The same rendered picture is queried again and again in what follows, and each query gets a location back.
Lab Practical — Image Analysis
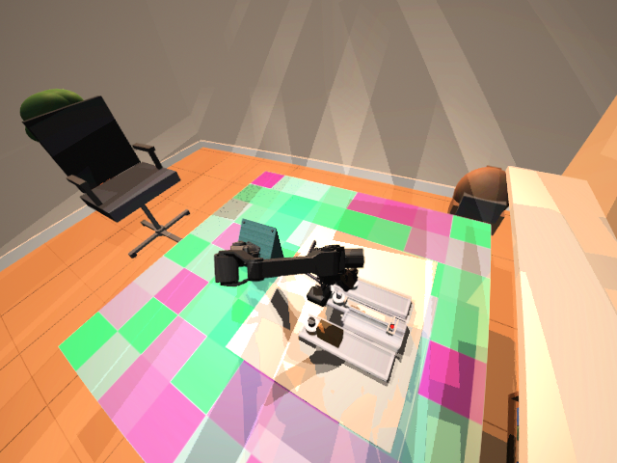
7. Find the brown rectangular block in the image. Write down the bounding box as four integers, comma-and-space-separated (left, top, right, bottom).
316, 319, 343, 349

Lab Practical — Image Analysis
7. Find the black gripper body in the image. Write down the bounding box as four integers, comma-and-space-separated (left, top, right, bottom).
307, 276, 333, 307

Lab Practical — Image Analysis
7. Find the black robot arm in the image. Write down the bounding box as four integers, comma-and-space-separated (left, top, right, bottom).
213, 240, 365, 292

